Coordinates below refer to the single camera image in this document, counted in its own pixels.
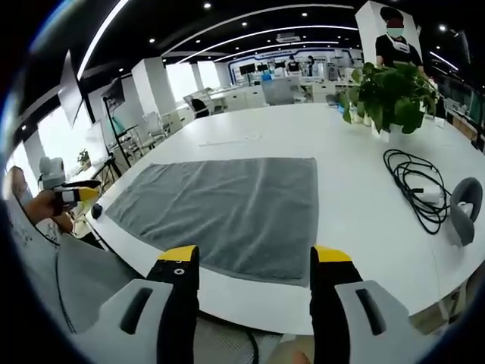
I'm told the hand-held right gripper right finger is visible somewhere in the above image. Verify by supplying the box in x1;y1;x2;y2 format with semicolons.
309;245;429;364

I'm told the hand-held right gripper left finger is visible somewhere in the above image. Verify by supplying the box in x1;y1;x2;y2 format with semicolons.
71;245;201;364

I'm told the grey towel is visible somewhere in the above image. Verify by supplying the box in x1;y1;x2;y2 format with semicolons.
105;157;319;288

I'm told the person's left hand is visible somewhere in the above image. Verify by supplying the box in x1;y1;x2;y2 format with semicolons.
21;188;64;225

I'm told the person's right hand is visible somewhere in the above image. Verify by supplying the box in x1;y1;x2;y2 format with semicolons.
290;349;315;364

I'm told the black tripod stand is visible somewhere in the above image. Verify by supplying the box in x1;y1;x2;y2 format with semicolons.
101;95;128;180

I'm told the person's grey clothing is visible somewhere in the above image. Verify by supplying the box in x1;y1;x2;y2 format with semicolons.
5;196;160;337

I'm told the hanging display screen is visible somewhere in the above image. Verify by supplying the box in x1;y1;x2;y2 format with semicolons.
58;49;95;129

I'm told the white table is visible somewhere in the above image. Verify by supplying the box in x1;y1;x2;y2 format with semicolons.
85;102;485;337

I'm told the white office chair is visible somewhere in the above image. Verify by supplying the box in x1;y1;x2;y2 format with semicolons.
143;111;169;144

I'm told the black office chair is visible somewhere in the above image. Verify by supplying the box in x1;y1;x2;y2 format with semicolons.
190;97;211;120

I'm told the white strip on table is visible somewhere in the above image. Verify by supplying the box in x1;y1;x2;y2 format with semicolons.
198;132;265;147

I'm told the white power adapter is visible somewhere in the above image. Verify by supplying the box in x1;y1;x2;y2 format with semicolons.
415;187;445;205

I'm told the grey desk partition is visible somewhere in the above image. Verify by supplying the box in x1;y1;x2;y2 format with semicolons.
261;77;296;106

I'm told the green potted plant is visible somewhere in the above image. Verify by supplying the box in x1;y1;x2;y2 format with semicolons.
338;61;441;137

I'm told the thin black cable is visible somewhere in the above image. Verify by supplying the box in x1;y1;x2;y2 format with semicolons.
242;328;263;364

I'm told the black coiled cable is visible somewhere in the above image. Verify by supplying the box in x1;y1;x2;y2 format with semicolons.
382;148;454;235

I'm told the grey ring-shaped controller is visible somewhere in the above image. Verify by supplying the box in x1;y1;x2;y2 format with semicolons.
449;177;484;248

